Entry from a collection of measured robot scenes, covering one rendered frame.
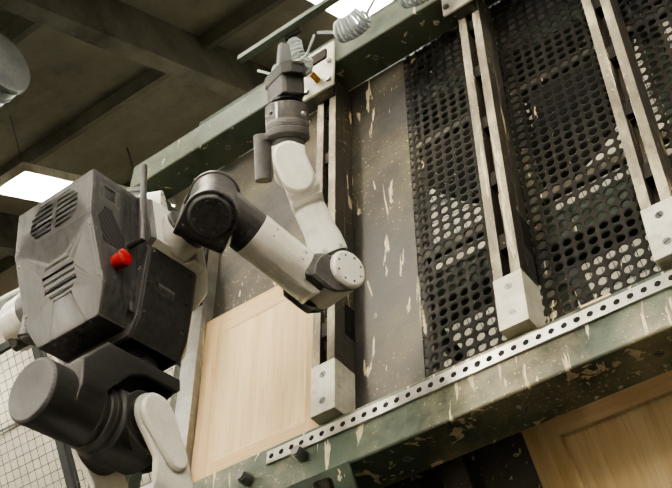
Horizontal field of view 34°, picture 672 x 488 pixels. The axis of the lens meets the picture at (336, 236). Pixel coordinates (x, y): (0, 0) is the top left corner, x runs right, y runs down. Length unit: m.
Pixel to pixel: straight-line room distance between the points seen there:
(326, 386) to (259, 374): 0.30
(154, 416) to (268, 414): 0.54
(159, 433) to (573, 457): 0.80
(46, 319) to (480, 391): 0.78
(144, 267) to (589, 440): 0.89
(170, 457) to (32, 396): 0.25
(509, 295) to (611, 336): 0.23
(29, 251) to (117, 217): 0.17
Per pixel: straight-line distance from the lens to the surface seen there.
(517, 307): 2.05
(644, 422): 2.17
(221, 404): 2.54
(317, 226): 2.17
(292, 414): 2.36
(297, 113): 2.23
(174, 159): 3.22
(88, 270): 1.97
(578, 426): 2.20
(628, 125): 2.21
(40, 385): 1.84
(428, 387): 2.09
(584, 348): 1.95
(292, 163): 2.18
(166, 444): 1.91
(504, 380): 2.01
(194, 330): 2.73
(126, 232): 2.05
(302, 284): 2.08
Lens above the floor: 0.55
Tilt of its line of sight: 18 degrees up
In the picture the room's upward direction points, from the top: 20 degrees counter-clockwise
